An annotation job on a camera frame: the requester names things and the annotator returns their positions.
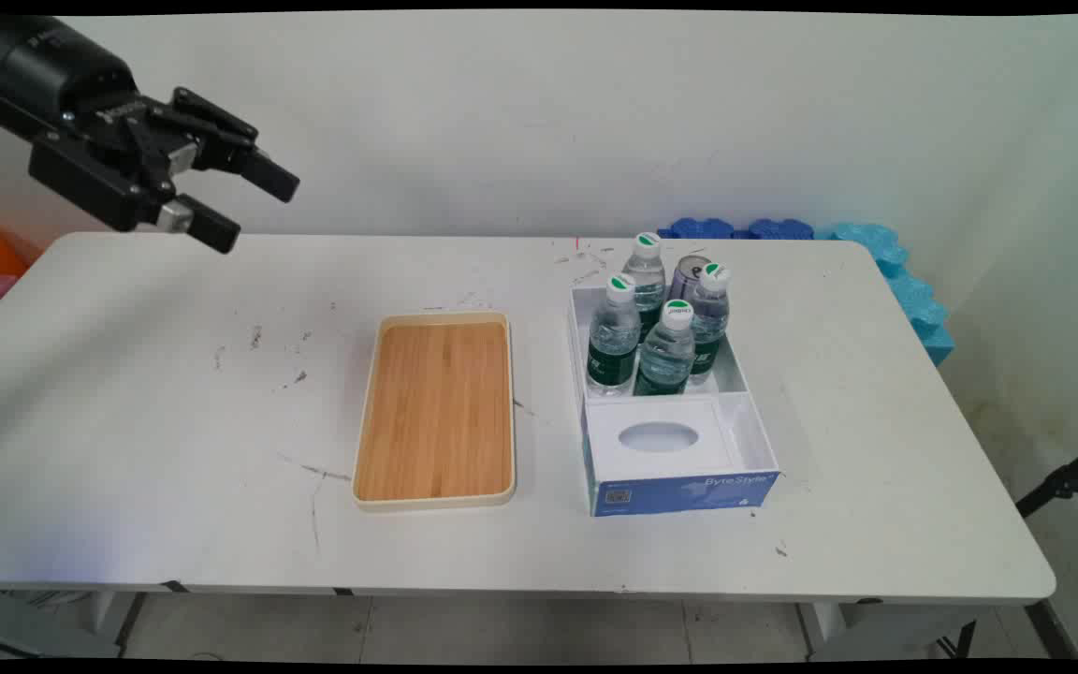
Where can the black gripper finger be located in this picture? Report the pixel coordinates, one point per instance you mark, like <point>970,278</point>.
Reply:
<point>263,170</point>
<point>211,229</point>

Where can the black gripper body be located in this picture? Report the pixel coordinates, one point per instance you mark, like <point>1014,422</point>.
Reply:
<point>141,140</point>

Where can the water bottle green label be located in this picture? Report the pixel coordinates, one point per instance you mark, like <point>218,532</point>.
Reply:
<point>663,360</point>
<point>710,323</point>
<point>612,351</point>
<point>647,276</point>

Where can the bamboo tray with cream rim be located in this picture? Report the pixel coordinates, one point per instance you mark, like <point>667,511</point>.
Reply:
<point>436,412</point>

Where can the white table leg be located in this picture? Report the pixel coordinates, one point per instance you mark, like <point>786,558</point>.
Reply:
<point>118,622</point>

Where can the silver purple drink can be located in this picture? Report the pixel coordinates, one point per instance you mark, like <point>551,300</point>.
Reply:
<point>686,279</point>

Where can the dark blue foam mat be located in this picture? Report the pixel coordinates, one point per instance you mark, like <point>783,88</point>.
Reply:
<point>780,229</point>
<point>703,228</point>

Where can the white and blue cardboard box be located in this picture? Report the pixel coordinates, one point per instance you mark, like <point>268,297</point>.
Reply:
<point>661,468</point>

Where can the light blue foam mat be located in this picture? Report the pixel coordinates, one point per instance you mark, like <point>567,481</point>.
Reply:
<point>913,290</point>

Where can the black tripod leg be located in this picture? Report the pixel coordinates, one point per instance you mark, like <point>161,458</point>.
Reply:
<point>1063,482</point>

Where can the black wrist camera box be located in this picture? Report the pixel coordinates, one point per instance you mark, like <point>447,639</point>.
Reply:
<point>80,183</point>

